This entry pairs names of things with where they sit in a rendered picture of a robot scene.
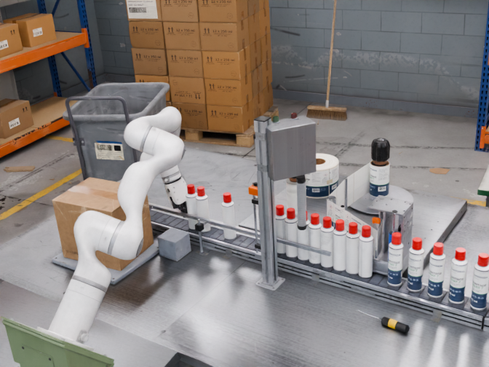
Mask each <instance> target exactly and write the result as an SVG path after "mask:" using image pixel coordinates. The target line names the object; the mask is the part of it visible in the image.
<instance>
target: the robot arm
mask: <svg viewBox="0 0 489 367"><path fill-rule="evenodd" d="M181 121H182V118H181V114H180V112H179V110H177V109H176V108H175V107H172V106H169V107H166V108H164V109H162V110H161V111H160V112H159V113H158V114H157V115H153V116H147V117H140V118H137V119H135V120H133V121H131V122H130V123H129V124H128V125H127V126H126V127H125V129H124V135H123V136H124V140H125V142H126V143H127V144H128V145H129V146H130V147H132V148H134V149H137V150H138V151H141V152H142V154H141V156H140V161H139V162H136V163H134V164H132V165H130V166H129V167H128V169H127V170H126V172H125V174H124V176H123V178H122V180H121V183H120V184H119V188H118V194H117V196H118V201H119V204H120V205H121V207H122V209H123V211H124V212H125V214H126V217H127V218H126V221H121V220H119V219H116V218H113V217H111V216H108V215H106V214H103V213H100V212H97V211H93V210H90V211H86V212H84V213H82V214H81V215H80V216H79V217H78V218H77V220H76V222H75V224H74V229H73V230H74V237H75V240H76V245H77V249H78V254H79V260H78V264H77V266H76V270H75V272H74V274H73V277H72V278H71V281H70V283H69V285H68V287H67V290H66V292H65V294H64V296H63V299H62V301H61V303H60V306H59V307H58V309H57V312H56V314H55V316H54V318H53V320H52V323H51V325H50V327H49V330H46V329H43V328H40V327H38V326H37V329H36V330H38V331H41V332H43V333H46V334H49V335H50V336H53V337H56V338H58V339H62V338H63V339H65V341H66V342H69V343H72V344H75V345H76V346H79V347H82V348H85V349H87V350H90V351H93V349H94V348H92V347H89V346H87V345H85V344H84V343H85V342H87V341H88V339H89V334H88V333H89V331H90V329H91V326H92V324H93V321H94V319H95V316H96V314H97V313H98V310H99V308H100V305H101V303H102V301H103V298H104V296H105V294H106V291H107V289H108V287H109V284H110V282H111V273H110V271H109V270H108V269H107V268H106V267H105V266H104V265H103V264H102V263H101V262H100V261H99V260H98V258H97V257H96V255H95V251H97V250H98V251H101V252H104V253H107V254H108V255H111V256H114V257H117V258H118V259H123V260H131V259H134V258H136V257H137V256H138V255H139V253H140V252H141V250H142V247H143V222H142V211H143V203H144V201H145V198H146V195H147V193H148V190H149V189H150V187H151V185H152V182H153V181H154V179H155V177H157V176H158V175H159V174H160V176H161V178H162V181H163V183H165V185H164V186H165V190H166V193H167V197H168V200H169V201H170V204H171V205H172V206H173V209H176V208H178V209H179V210H180V211H181V212H184V213H188V211H187V204H186V194H187V193H188V192H187V184H186V182H185V181H184V179H183V178H182V177H181V174H180V171H179V169H178V163H179V162H180V161H181V160H182V158H183V155H184V153H185V146H184V143H183V141H182V140H181V139H180V138H179V136H180V128H181Z"/></svg>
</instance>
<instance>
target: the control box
mask: <svg viewBox="0 0 489 367"><path fill-rule="evenodd" d="M266 140H267V153H268V172H269V178H270V179H271V180H272V181H279V180H282V179H286V178H292V177H296V176H300V175H305V174H309V173H315V172H316V171H317V161H316V123H315V122H314V121H312V120H311V119H309V118H308V117H306V116H304V115H302V116H298V119H297V120H291V119H290V118H287V119H280V120H279V123H277V124H274V123H272V122H271V125H267V128H266Z"/></svg>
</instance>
